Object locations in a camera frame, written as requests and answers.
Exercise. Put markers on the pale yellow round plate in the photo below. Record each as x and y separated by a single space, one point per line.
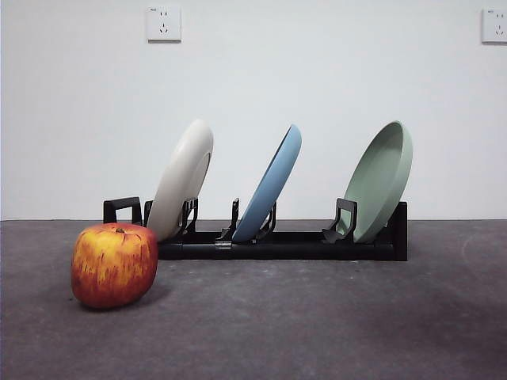
178 190

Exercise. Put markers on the blue round plate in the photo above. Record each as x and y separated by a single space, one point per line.
269 186

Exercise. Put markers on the green round plate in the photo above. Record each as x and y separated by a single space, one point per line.
376 186

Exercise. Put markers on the black plastic plate rack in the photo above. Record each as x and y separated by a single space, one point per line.
277 250

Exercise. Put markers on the red yellow apple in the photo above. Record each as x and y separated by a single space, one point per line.
115 265

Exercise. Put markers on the white wall socket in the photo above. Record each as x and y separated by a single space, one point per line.
164 23
495 25

